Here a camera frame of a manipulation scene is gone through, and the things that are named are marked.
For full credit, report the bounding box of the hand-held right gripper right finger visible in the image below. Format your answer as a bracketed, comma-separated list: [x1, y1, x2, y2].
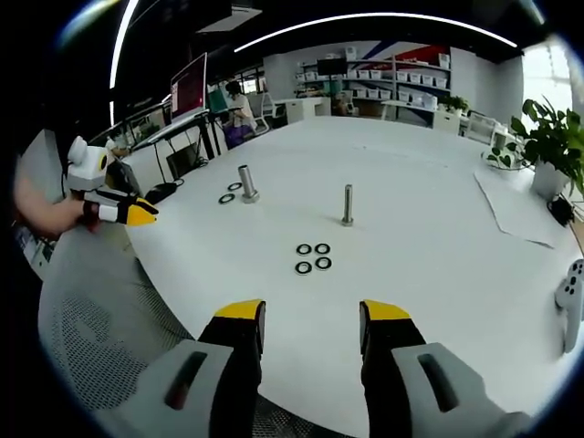
[358, 298, 536, 438]

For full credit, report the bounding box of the thick metal stud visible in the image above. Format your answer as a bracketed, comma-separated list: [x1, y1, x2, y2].
[236, 164, 261, 204]

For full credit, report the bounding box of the thin threaded metal stud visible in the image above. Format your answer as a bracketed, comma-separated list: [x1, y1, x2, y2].
[339, 183, 356, 228]

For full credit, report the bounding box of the grey mesh chair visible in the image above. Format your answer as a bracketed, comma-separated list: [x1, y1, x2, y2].
[36, 227, 320, 438]

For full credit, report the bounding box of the white paper sheet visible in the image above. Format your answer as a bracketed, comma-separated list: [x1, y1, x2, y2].
[473, 167, 574, 250]

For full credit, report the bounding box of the person's left hand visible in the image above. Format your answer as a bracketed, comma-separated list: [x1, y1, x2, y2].
[13, 176, 104, 241]

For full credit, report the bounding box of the white office chair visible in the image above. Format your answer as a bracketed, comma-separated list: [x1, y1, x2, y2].
[249, 92, 288, 136]

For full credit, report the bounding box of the green plant in white pot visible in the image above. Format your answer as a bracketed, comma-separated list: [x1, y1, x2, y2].
[486, 98, 584, 202]

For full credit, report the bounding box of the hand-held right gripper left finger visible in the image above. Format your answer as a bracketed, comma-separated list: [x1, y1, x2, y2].
[108, 298, 268, 438]

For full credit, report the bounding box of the white handheld controller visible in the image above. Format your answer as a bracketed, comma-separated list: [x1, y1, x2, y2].
[554, 258, 584, 354]

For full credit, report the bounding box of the black wall screen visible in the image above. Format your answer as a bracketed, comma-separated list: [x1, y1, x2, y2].
[317, 57, 346, 76]

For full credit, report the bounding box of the small green plant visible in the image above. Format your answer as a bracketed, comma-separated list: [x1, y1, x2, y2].
[438, 94, 471, 115]

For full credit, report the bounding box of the shelf with white bins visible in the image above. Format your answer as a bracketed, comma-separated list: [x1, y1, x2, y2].
[296, 45, 454, 115]

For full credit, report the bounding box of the computer monitor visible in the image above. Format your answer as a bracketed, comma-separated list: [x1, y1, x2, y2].
[169, 52, 209, 122]

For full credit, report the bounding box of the curved ceiling light strip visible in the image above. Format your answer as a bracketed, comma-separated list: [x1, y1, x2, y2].
[233, 12, 519, 54]
[109, 0, 141, 90]

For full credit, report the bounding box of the standing desk with black legs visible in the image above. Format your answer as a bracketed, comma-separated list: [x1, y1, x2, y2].
[130, 108, 229, 182]

